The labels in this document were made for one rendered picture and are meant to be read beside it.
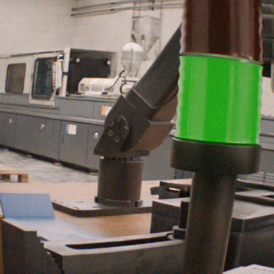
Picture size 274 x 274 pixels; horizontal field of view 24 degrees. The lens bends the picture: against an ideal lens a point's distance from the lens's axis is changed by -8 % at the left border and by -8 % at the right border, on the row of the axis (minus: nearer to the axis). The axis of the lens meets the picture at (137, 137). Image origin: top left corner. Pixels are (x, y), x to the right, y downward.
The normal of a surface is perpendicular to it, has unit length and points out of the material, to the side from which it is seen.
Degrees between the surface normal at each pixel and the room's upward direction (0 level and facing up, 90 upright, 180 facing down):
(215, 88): 104
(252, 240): 90
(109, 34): 90
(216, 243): 90
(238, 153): 90
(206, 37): 76
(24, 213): 60
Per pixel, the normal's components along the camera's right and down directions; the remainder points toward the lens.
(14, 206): 0.56, -0.42
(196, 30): -0.70, 0.23
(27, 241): 0.66, 0.10
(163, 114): 0.63, 0.65
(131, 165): 0.43, 0.09
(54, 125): -0.79, -0.02
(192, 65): -0.67, -0.25
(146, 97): -0.38, -0.15
